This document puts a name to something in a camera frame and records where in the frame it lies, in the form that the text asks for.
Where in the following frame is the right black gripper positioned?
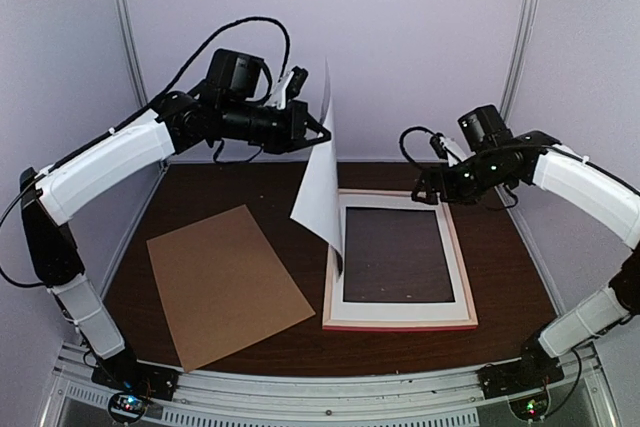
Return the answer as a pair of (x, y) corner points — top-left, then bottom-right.
(412, 149), (514, 205)

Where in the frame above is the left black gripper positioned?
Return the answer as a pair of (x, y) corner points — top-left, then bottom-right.
(220, 98), (333, 155)

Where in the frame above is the clear acrylic sheet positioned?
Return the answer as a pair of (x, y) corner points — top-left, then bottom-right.
(343, 208), (455, 304)

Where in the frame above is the wooden picture frame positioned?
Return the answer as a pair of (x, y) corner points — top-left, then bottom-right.
(322, 188), (479, 332)

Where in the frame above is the landscape photo print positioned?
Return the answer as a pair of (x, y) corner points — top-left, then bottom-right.
(290, 60), (344, 276)

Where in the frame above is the white mat board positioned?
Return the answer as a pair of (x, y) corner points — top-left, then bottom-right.
(327, 191), (470, 324)

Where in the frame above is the brown backing board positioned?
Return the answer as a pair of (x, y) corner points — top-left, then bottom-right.
(147, 205), (315, 372)

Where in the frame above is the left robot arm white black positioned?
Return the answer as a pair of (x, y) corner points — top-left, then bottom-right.
(12, 49), (331, 391)

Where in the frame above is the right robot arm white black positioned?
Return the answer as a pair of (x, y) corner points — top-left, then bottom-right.
(411, 105), (639, 389)

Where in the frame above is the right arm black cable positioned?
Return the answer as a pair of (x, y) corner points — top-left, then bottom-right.
(398, 126), (441, 168)

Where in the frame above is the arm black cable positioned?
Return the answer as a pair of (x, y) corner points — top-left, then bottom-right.
(398, 126), (441, 168)
(159, 18), (292, 98)

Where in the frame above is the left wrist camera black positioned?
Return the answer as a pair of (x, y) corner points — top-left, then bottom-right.
(265, 66), (308, 110)

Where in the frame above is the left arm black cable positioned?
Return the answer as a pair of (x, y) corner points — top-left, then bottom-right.
(159, 18), (292, 98)

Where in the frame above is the right aluminium corner post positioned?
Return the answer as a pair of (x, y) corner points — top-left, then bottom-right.
(498, 0), (539, 123)

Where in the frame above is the aluminium corner post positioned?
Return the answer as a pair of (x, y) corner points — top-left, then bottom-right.
(103, 0), (169, 168)
(498, 0), (539, 123)

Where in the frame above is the aluminium front rail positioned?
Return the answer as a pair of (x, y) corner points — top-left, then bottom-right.
(49, 331), (616, 427)

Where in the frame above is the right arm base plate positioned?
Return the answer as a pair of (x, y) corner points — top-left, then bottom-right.
(477, 360), (565, 399)

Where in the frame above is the left aluminium corner post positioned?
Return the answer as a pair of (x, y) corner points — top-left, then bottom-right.
(103, 0), (169, 168)

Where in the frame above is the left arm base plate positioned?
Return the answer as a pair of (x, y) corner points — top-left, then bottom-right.
(91, 362), (179, 401)

